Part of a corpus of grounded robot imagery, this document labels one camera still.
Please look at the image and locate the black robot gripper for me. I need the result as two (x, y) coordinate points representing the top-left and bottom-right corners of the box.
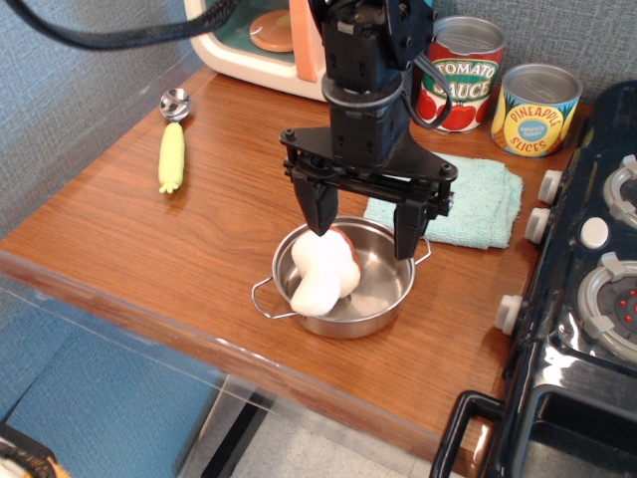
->
(280, 80), (458, 260)

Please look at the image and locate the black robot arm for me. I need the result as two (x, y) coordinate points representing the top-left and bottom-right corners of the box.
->
(280, 1), (458, 259)

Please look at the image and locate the light blue folded cloth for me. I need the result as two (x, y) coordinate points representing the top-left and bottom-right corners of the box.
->
(363, 151), (525, 251)

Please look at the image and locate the plush white brown mushroom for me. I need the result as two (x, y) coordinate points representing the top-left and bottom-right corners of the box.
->
(291, 227), (361, 316)

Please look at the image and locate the small stainless steel pot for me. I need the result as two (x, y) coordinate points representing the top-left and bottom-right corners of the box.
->
(251, 216), (431, 339)

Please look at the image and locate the tomato sauce can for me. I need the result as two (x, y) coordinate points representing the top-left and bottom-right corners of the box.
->
(417, 16), (507, 132)

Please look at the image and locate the pineapple slices can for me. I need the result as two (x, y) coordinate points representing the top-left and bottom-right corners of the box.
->
(491, 64), (583, 157)

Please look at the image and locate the orange toy plate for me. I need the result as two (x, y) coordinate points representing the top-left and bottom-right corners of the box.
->
(249, 9), (294, 53)

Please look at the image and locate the toy microwave with pink door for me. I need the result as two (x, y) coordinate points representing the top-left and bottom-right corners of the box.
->
(191, 0), (325, 101)

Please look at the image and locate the black toy stove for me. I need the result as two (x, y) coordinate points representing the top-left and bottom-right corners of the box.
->
(431, 81), (636, 477)

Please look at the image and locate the spoon with yellow-green handle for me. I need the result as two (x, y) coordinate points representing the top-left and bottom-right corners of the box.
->
(158, 88), (191, 194)

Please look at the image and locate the black braided cable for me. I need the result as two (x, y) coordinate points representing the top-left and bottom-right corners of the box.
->
(3, 0), (256, 51)

